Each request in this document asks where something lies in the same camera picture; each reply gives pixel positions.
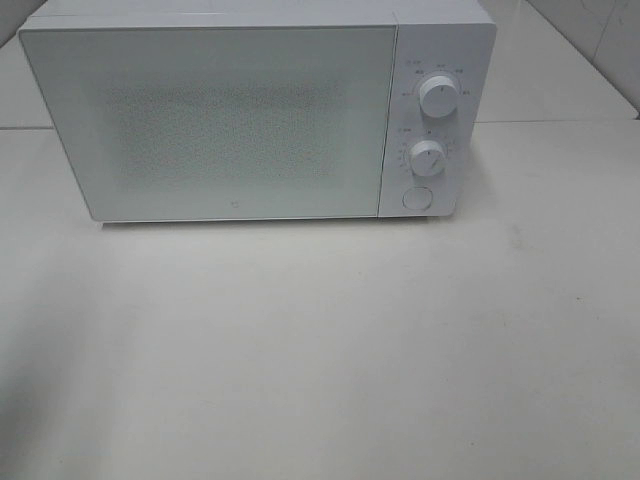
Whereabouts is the round door release button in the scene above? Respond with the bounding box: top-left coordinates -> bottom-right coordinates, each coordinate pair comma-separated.
402,187 -> 433,211

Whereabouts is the white timer knob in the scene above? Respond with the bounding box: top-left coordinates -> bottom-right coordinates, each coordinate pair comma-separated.
408,140 -> 446,177

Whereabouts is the white microwave door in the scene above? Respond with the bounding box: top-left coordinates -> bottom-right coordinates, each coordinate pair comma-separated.
20,26 -> 395,223

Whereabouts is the white upper microwave knob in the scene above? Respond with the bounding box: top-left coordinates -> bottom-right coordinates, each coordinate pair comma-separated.
418,72 -> 460,118

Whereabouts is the white microwave oven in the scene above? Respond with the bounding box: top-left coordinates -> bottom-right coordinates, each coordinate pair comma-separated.
18,1 -> 497,221

